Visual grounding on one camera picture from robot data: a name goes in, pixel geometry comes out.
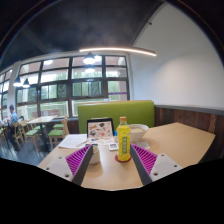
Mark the white footed bowl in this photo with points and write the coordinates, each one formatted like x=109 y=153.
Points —
x=138 y=131

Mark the small white square box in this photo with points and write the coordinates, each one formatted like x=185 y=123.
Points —
x=113 y=146

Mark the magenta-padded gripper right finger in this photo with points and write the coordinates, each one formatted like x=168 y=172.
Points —
x=161 y=166

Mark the white paint palette tray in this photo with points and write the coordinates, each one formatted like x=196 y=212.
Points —
x=101 y=140

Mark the yellow drink bottle orange cap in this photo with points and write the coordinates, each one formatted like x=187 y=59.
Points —
x=123 y=140

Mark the curved linear ceiling light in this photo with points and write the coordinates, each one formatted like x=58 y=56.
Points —
x=116 y=49

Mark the blue-capped glue stick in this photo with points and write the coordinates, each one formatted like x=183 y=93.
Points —
x=115 y=133

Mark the wooden chairs with green seats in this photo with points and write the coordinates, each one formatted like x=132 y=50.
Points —
x=55 y=132

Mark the wooden dining table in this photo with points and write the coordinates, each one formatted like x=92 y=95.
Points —
x=41 y=119

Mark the clear plastic lid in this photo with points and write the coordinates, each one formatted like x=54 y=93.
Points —
x=142 y=145

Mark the dark-framed window wall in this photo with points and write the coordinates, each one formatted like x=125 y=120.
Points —
x=60 y=90

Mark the tablet in black case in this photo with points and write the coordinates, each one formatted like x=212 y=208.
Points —
x=100 y=128

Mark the green upholstered bench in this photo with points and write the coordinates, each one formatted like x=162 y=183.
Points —
x=113 y=111

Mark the person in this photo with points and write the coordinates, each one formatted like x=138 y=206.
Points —
x=13 y=117

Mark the white paper sheets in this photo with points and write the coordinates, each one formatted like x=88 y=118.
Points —
x=71 y=141

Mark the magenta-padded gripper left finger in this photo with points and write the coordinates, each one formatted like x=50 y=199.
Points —
x=61 y=166

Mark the black pendant lamps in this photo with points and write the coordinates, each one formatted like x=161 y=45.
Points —
x=89 y=59

